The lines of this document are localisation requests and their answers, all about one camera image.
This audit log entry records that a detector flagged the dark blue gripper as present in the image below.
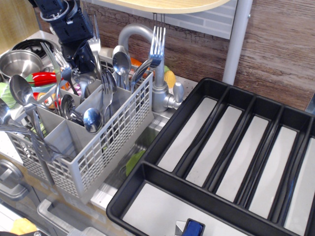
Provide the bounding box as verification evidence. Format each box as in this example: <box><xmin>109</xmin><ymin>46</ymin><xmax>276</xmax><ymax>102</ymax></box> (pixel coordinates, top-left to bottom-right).
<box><xmin>39</xmin><ymin>0</ymin><xmax>95</xmax><ymax>74</ymax></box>

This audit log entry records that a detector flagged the big steel spoon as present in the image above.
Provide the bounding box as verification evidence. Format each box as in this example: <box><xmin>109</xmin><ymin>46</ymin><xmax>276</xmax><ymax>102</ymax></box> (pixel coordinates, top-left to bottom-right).
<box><xmin>72</xmin><ymin>72</ymin><xmax>96</xmax><ymax>99</ymax></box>

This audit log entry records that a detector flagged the steel fork basket centre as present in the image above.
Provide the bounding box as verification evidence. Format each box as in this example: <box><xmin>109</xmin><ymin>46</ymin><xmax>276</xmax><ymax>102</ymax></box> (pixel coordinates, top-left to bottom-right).
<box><xmin>101</xmin><ymin>69</ymin><xmax>117</xmax><ymax>123</ymax></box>

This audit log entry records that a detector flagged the steel spoon back right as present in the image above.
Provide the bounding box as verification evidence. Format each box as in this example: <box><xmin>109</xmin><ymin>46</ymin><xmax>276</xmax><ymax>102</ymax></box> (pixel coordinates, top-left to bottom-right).
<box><xmin>112</xmin><ymin>45</ymin><xmax>131</xmax><ymax>90</ymax></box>

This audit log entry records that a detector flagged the steel spoon front centre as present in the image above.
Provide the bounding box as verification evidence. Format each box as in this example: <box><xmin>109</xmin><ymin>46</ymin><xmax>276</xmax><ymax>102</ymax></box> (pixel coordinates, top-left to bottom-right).
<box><xmin>83</xmin><ymin>108</ymin><xmax>103</xmax><ymax>134</ymax></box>

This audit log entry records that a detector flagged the steel spoon far left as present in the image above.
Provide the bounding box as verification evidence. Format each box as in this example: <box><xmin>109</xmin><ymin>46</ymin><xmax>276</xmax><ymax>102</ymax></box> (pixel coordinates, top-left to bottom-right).
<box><xmin>9</xmin><ymin>75</ymin><xmax>47</xmax><ymax>109</ymax></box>

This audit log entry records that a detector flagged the grey plastic cutlery basket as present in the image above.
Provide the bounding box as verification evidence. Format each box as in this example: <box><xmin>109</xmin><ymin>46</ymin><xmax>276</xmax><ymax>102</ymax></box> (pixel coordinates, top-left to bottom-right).
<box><xmin>8</xmin><ymin>71</ymin><xmax>154</xmax><ymax>204</ymax></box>

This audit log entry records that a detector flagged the black cutlery tray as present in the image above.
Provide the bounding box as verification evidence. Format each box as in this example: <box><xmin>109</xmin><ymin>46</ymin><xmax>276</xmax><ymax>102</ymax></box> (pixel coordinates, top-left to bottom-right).
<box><xmin>106</xmin><ymin>78</ymin><xmax>315</xmax><ymax>236</ymax></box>

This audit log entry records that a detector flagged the steel fork back centre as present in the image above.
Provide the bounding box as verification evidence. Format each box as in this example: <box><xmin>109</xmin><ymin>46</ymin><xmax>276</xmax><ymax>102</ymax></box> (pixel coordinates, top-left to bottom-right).
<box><xmin>88</xmin><ymin>15</ymin><xmax>102</xmax><ymax>80</ymax></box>

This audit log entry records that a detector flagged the steel fork left tall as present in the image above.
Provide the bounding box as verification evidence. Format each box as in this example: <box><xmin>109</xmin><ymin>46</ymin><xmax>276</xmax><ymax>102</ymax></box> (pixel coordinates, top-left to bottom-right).
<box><xmin>40</xmin><ymin>42</ymin><xmax>64</xmax><ymax>117</ymax></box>

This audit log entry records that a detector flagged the black stove burner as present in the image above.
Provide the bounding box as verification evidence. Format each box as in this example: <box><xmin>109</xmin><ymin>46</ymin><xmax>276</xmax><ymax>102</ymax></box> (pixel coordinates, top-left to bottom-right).
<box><xmin>12</xmin><ymin>39</ymin><xmax>55</xmax><ymax>59</ymax></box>

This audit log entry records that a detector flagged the red toy chili pepper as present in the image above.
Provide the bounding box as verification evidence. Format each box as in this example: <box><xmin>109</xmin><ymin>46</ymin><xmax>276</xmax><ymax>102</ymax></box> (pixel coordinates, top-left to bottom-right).
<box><xmin>25</xmin><ymin>72</ymin><xmax>57</xmax><ymax>87</ymax></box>

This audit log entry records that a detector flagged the steel pot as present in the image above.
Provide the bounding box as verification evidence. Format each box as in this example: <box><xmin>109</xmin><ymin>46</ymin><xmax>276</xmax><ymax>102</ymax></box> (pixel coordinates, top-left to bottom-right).
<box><xmin>0</xmin><ymin>50</ymin><xmax>44</xmax><ymax>79</ymax></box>

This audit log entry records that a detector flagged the tall steel fork right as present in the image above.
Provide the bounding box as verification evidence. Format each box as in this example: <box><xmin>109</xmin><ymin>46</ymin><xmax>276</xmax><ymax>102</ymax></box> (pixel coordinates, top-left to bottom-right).
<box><xmin>149</xmin><ymin>26</ymin><xmax>166</xmax><ymax>69</ymax></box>

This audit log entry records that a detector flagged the wooden shelf board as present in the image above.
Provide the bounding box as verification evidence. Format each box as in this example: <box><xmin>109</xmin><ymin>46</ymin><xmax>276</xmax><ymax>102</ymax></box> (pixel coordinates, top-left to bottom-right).
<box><xmin>101</xmin><ymin>0</ymin><xmax>228</xmax><ymax>14</ymax></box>

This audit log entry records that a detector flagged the yellow toy corn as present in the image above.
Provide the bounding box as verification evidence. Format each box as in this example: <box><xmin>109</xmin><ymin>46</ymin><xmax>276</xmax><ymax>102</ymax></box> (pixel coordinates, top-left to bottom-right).
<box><xmin>164</xmin><ymin>65</ymin><xmax>176</xmax><ymax>89</ymax></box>

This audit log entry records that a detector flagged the silver toy faucet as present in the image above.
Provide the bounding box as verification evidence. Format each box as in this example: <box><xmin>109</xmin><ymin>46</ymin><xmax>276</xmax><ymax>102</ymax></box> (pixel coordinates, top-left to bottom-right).
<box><xmin>118</xmin><ymin>24</ymin><xmax>184</xmax><ymax>112</ymax></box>

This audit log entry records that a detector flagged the steel spatula front left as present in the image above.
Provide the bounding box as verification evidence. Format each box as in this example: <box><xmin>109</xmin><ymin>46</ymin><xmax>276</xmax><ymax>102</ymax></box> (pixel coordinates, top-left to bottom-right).
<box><xmin>32</xmin><ymin>110</ymin><xmax>64</xmax><ymax>162</ymax></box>

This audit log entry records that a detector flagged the green toy in sink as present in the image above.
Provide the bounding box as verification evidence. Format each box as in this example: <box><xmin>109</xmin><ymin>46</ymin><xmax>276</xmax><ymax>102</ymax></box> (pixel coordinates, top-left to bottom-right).
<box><xmin>126</xmin><ymin>150</ymin><xmax>145</xmax><ymax>176</ymax></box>

